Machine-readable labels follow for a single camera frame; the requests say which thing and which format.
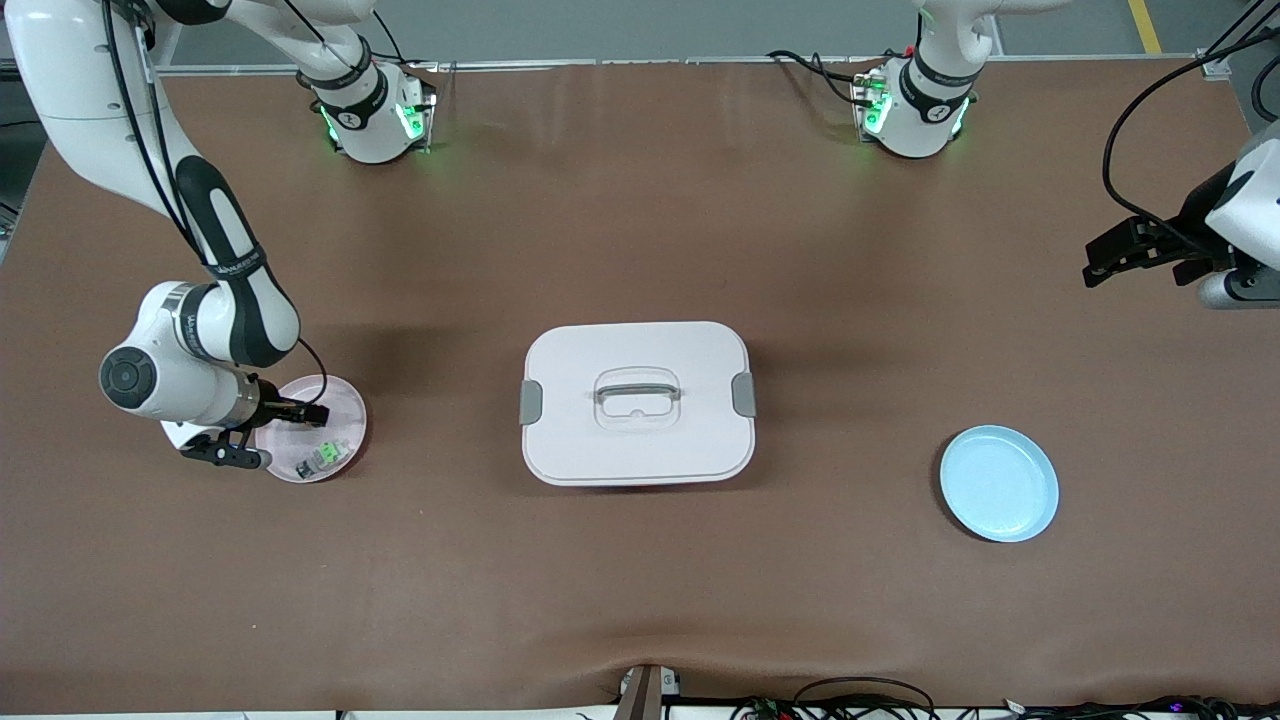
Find light blue round plate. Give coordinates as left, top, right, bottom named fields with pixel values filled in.
left=939, top=425, right=1060, bottom=544

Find brown table mat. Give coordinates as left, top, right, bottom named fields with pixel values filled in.
left=0, top=58, right=1280, bottom=716

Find white lidded box grey latches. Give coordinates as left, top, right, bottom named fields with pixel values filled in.
left=519, top=320, right=758, bottom=488

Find metal table edge rail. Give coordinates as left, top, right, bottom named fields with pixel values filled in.
left=155, top=52, right=1216, bottom=79

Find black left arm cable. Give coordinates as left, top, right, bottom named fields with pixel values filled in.
left=1100, top=25, right=1280, bottom=263

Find brown camera mount post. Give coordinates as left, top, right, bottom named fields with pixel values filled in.
left=615, top=663, right=683, bottom=720

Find aluminium frame profile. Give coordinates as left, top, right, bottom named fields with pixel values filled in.
left=1200, top=0, right=1280, bottom=81

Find black base cable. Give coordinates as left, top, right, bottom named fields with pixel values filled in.
left=340, top=8, right=437, bottom=73
left=767, top=48, right=873, bottom=109

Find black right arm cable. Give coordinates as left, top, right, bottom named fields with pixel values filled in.
left=100, top=0, right=329, bottom=406

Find black right base cable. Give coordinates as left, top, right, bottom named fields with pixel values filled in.
left=340, top=8, right=437, bottom=73

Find black cable bundle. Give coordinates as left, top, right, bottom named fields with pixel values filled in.
left=730, top=677, right=1280, bottom=720

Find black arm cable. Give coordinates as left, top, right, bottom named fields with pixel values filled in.
left=1100, top=25, right=1280, bottom=263
left=100, top=0, right=329, bottom=406

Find black left base cable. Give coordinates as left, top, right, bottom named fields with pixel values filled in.
left=767, top=48, right=873, bottom=109

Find pink round plate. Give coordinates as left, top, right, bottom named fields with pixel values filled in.
left=252, top=374, right=368, bottom=484

